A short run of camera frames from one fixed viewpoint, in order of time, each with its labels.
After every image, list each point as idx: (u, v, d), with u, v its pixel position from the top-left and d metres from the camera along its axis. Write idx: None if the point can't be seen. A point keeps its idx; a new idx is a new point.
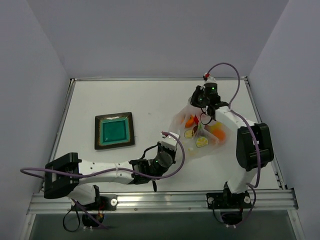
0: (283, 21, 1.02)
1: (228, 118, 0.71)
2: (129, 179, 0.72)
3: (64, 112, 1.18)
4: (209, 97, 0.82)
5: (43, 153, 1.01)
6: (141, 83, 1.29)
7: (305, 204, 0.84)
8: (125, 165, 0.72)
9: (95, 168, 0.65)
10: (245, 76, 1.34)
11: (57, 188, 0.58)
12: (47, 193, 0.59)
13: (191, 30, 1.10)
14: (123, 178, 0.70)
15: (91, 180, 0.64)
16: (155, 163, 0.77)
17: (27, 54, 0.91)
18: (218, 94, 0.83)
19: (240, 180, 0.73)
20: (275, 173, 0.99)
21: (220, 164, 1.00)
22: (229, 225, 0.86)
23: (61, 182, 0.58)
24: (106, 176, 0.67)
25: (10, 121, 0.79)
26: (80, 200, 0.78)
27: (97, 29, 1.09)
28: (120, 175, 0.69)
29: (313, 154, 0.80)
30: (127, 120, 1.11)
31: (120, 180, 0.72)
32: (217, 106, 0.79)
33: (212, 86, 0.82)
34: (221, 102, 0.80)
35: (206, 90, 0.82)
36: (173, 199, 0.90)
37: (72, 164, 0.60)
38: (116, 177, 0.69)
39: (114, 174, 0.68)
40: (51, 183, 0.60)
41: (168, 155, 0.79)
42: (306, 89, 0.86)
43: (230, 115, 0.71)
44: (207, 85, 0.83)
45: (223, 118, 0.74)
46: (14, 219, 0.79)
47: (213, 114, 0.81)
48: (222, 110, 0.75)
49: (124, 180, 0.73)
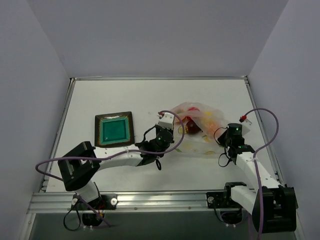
0: (283, 21, 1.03)
1: (250, 169, 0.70)
2: (139, 159, 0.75)
3: (64, 111, 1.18)
4: (232, 138, 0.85)
5: (43, 152, 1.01)
6: (141, 82, 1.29)
7: (305, 204, 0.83)
8: (132, 147, 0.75)
9: (109, 152, 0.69)
10: (245, 75, 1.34)
11: (79, 174, 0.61)
12: (69, 183, 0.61)
13: (191, 29, 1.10)
14: (134, 159, 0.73)
15: (106, 163, 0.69)
16: (158, 140, 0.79)
17: (26, 54, 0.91)
18: (241, 136, 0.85)
19: (245, 205, 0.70)
20: (275, 173, 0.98)
21: (220, 163, 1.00)
22: (228, 224, 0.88)
23: (83, 168, 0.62)
24: (119, 158, 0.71)
25: (9, 121, 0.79)
26: (84, 196, 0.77)
27: (97, 28, 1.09)
28: (131, 156, 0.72)
29: (313, 153, 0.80)
30: (127, 120, 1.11)
31: (131, 162, 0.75)
32: (241, 150, 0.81)
33: (236, 127, 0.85)
34: (244, 146, 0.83)
35: (230, 129, 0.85)
36: (173, 198, 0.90)
37: (86, 153, 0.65)
38: (127, 158, 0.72)
39: (126, 155, 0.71)
40: (70, 173, 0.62)
41: (167, 132, 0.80)
42: (306, 89, 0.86)
43: (252, 168, 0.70)
44: (231, 125, 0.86)
45: (245, 167, 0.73)
46: (14, 218, 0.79)
47: (234, 155, 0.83)
48: (244, 158, 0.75)
49: (136, 161, 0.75)
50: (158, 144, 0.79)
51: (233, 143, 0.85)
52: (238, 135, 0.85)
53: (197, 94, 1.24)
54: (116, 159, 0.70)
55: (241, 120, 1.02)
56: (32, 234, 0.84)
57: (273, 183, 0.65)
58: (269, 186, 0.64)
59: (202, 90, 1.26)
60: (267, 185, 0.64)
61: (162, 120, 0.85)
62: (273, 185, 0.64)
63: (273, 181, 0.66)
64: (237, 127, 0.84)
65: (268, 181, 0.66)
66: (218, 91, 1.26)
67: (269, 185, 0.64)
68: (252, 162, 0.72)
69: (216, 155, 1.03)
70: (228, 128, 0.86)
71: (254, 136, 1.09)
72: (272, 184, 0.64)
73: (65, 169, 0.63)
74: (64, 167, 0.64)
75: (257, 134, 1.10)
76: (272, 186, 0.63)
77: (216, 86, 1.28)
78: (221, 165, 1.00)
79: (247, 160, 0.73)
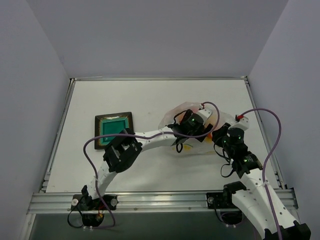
0: (283, 21, 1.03)
1: (261, 196, 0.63)
2: (173, 140, 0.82)
3: (65, 111, 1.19)
4: (235, 148, 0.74)
5: (43, 152, 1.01)
6: (141, 82, 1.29)
7: (305, 205, 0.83)
8: (166, 129, 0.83)
9: (146, 134, 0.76)
10: (245, 76, 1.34)
11: (126, 157, 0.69)
12: (119, 165, 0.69)
13: (191, 29, 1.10)
14: (169, 139, 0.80)
15: (147, 144, 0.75)
16: (191, 121, 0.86)
17: (26, 55, 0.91)
18: (245, 145, 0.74)
19: (249, 218, 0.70)
20: (275, 173, 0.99)
21: (221, 166, 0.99)
22: (228, 224, 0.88)
23: (128, 151, 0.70)
24: (157, 140, 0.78)
25: (9, 121, 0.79)
26: (102, 188, 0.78)
27: (97, 28, 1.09)
28: (166, 137, 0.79)
29: (313, 154, 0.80)
30: (127, 120, 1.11)
31: (166, 143, 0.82)
32: (246, 164, 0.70)
33: (239, 135, 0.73)
34: (251, 160, 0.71)
35: (233, 138, 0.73)
36: (173, 199, 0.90)
37: (128, 139, 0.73)
38: (163, 139, 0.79)
39: (162, 137, 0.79)
40: (117, 157, 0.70)
41: (199, 116, 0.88)
42: (306, 89, 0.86)
43: (264, 196, 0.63)
44: (233, 133, 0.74)
45: (254, 191, 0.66)
46: (15, 219, 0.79)
47: (239, 170, 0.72)
48: (253, 179, 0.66)
49: (170, 142, 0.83)
50: (191, 124, 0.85)
51: (236, 154, 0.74)
52: (241, 144, 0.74)
53: (197, 94, 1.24)
54: (154, 141, 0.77)
55: (237, 120, 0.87)
56: (32, 234, 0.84)
57: (290, 220, 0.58)
58: (284, 224, 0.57)
59: (202, 90, 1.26)
60: (282, 224, 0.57)
61: (201, 111, 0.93)
62: (289, 224, 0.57)
63: (288, 215, 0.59)
64: (239, 136, 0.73)
65: (283, 216, 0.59)
66: (218, 91, 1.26)
67: (285, 224, 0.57)
68: (263, 187, 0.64)
69: (216, 156, 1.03)
70: (230, 137, 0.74)
71: (254, 136, 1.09)
72: (287, 222, 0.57)
73: (111, 154, 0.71)
74: (111, 154, 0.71)
75: (257, 135, 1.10)
76: (289, 224, 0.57)
77: (216, 86, 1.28)
78: (224, 175, 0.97)
79: (257, 183, 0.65)
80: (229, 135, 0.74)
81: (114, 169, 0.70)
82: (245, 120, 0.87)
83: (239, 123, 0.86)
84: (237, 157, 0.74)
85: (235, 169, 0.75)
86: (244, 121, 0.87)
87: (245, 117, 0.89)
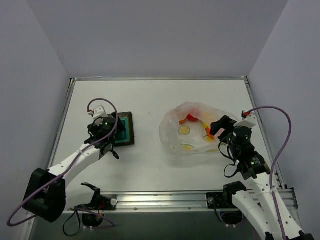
0: (284, 20, 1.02)
1: (267, 203, 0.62)
2: (97, 152, 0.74)
3: (64, 112, 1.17)
4: (241, 149, 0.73)
5: (43, 153, 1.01)
6: (141, 83, 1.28)
7: (305, 205, 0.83)
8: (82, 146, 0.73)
9: (65, 165, 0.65)
10: (245, 76, 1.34)
11: (52, 200, 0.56)
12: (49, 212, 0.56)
13: (191, 29, 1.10)
14: (92, 155, 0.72)
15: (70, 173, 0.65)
16: (106, 125, 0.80)
17: (26, 55, 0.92)
18: (251, 146, 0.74)
19: (252, 222, 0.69)
20: (275, 173, 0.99)
21: (220, 166, 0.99)
22: (228, 225, 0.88)
23: (59, 191, 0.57)
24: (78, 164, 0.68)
25: (10, 121, 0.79)
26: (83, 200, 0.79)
27: (97, 29, 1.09)
28: (87, 153, 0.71)
29: (313, 154, 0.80)
30: (127, 120, 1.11)
31: (91, 159, 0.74)
32: (252, 166, 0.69)
33: (246, 135, 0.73)
34: (258, 162, 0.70)
35: (240, 137, 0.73)
36: (173, 199, 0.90)
37: (45, 179, 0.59)
38: (86, 157, 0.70)
39: (83, 156, 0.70)
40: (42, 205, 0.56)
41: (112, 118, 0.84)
42: (305, 89, 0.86)
43: (270, 203, 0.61)
44: (240, 133, 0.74)
45: (260, 196, 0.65)
46: (14, 219, 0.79)
47: (245, 172, 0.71)
48: (259, 184, 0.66)
49: (96, 155, 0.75)
50: (107, 129, 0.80)
51: (242, 154, 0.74)
52: (247, 145, 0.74)
53: (197, 95, 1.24)
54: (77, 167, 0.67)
55: (243, 116, 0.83)
56: (32, 234, 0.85)
57: (296, 229, 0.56)
58: (290, 234, 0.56)
59: (202, 90, 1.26)
60: (288, 233, 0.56)
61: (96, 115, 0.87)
62: (295, 234, 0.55)
63: (294, 224, 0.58)
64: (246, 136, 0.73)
65: (289, 225, 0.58)
66: (218, 91, 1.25)
67: (291, 234, 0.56)
68: (269, 193, 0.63)
69: (216, 156, 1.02)
70: (236, 137, 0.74)
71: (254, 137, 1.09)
72: (293, 231, 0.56)
73: (36, 208, 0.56)
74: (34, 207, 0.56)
75: (257, 135, 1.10)
76: (294, 234, 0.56)
77: (217, 86, 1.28)
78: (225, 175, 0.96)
79: (264, 189, 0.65)
80: (236, 135, 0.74)
81: (48, 219, 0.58)
82: (252, 116, 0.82)
83: (245, 120, 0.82)
84: (244, 159, 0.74)
85: (240, 170, 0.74)
86: (252, 118, 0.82)
87: (253, 113, 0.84)
